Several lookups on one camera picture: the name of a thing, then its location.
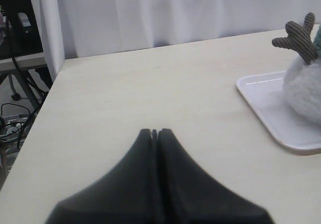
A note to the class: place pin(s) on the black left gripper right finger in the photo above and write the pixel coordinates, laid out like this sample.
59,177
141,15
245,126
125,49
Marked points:
191,195

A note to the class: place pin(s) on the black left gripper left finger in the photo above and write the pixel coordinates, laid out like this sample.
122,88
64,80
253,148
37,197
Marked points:
128,193

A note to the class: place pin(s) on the green fleece scarf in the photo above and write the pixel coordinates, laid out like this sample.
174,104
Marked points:
317,40

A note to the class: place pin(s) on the white plush snowman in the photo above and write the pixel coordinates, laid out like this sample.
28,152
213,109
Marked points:
301,83

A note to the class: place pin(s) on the white rectangular plastic tray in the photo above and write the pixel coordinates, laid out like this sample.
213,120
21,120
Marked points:
263,93

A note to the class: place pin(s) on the white power strip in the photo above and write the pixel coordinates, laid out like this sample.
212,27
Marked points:
11,125

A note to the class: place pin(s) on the white background curtain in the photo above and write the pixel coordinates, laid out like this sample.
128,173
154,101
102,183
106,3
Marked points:
82,28

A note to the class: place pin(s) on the dark monitor on side desk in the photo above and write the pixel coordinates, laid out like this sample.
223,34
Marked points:
23,30

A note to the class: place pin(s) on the grey side desk frame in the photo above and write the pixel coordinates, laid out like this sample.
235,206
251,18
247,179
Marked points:
26,62

